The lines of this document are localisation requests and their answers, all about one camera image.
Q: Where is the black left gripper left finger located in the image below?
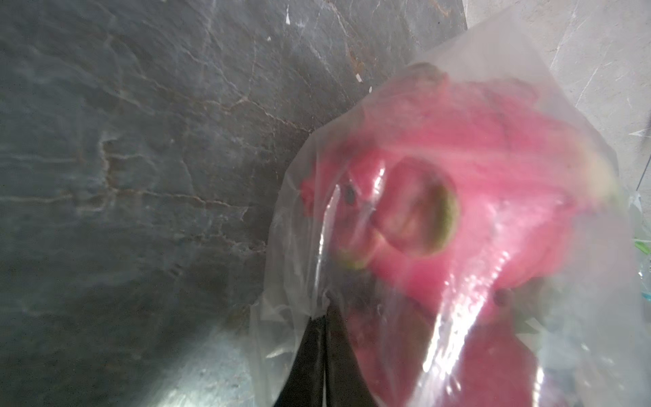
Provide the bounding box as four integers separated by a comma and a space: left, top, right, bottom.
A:
274, 316, 327, 407

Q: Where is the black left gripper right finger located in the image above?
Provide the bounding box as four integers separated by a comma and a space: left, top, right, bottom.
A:
325, 303, 376, 407

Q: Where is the zip-top bag with blue seal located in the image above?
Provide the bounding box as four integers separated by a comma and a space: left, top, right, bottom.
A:
250, 14, 650, 406

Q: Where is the pink dragon fruit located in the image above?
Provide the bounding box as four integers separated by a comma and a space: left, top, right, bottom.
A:
299, 63, 617, 406

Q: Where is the far zip-top bag with dragon fruit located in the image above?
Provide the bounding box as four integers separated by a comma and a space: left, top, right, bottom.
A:
628, 191, 650, 303

